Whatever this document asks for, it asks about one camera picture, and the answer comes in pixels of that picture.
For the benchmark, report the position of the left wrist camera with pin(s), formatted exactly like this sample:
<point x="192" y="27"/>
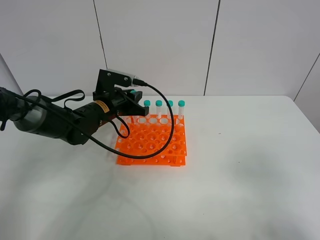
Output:
<point x="108" y="78"/>

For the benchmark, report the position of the orange test tube rack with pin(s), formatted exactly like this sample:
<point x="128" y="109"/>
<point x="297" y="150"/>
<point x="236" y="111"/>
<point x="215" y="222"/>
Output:
<point x="147" y="136"/>

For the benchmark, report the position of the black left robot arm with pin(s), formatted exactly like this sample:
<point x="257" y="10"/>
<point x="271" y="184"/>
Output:
<point x="39" y="115"/>

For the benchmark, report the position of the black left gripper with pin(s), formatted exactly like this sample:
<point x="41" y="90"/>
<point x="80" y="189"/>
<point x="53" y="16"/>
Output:
<point x="120" y="104"/>

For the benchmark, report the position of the row tube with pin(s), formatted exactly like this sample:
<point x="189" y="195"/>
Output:
<point x="169" y="108"/>
<point x="147" y="104"/>
<point x="181" y="107"/>
<point x="158" y="105"/>

